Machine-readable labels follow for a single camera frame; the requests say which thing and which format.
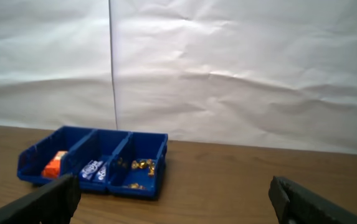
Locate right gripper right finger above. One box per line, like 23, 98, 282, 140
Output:
268, 175, 357, 224

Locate blue tray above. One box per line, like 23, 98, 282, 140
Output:
16, 125, 169, 200

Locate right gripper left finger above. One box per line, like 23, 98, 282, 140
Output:
0, 173, 82, 224

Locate orange candy box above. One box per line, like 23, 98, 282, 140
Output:
45, 150, 69, 171
41, 164, 61, 180

